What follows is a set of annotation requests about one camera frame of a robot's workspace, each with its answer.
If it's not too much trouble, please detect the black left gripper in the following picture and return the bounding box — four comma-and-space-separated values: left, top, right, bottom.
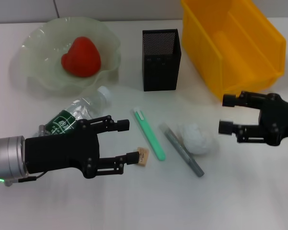
24, 115, 140, 179

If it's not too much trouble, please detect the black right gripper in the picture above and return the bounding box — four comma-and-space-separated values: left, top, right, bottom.
217, 90, 288, 147

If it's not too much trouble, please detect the white paper ball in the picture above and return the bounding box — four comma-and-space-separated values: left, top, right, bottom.
179, 122, 213, 155

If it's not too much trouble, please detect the clear green-label water bottle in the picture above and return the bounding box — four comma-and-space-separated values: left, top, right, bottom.
36, 86, 114, 139

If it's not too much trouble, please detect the red orange fruit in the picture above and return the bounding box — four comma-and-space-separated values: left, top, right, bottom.
60, 36, 102, 78

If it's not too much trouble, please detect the green pen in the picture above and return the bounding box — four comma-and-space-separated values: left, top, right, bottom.
132, 107, 166, 161

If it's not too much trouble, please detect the small beige eraser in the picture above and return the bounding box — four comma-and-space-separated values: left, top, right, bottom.
133, 146, 150, 167

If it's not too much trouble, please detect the grey marker pen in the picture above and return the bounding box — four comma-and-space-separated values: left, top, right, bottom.
159, 122, 204, 178

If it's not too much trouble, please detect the black mesh pen holder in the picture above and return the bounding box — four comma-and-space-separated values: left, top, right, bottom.
142, 28, 182, 92

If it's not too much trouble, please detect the pale green wavy fruit plate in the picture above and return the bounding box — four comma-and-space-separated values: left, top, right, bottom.
11, 16, 122, 98

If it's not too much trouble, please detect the yellow plastic bin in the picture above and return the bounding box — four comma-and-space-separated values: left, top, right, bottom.
180, 0, 287, 101

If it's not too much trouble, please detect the left gripper connector cable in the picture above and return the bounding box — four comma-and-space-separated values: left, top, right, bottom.
4, 172, 48, 187

